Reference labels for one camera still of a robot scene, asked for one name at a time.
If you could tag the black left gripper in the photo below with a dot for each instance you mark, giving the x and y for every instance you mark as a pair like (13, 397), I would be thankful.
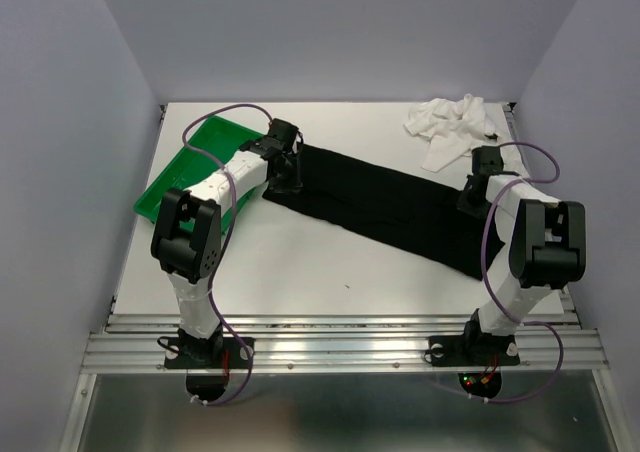
(293, 183)

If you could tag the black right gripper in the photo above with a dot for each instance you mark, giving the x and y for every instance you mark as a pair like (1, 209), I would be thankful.
(464, 205)

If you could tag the black t shirt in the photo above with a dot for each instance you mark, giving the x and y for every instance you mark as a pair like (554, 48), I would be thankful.
(412, 214)

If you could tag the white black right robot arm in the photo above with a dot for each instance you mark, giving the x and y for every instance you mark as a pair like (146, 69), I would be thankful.
(547, 250)

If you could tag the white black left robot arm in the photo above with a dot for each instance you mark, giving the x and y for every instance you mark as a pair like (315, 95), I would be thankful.
(189, 244)

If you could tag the green plastic tray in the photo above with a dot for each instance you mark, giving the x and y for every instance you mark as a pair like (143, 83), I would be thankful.
(218, 136)

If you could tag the white t shirt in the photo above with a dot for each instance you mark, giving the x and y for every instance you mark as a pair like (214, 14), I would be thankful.
(453, 129)

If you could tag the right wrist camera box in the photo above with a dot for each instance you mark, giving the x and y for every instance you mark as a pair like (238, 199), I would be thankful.
(487, 161)

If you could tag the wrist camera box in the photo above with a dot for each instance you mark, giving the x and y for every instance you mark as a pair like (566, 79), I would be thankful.
(283, 136)
(487, 161)

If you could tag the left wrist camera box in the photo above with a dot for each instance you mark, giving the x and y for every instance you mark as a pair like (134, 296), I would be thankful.
(283, 136)

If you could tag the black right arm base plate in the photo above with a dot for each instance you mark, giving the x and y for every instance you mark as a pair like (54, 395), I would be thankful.
(457, 351)

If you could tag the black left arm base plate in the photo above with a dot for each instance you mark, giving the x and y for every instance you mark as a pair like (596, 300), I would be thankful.
(228, 355)

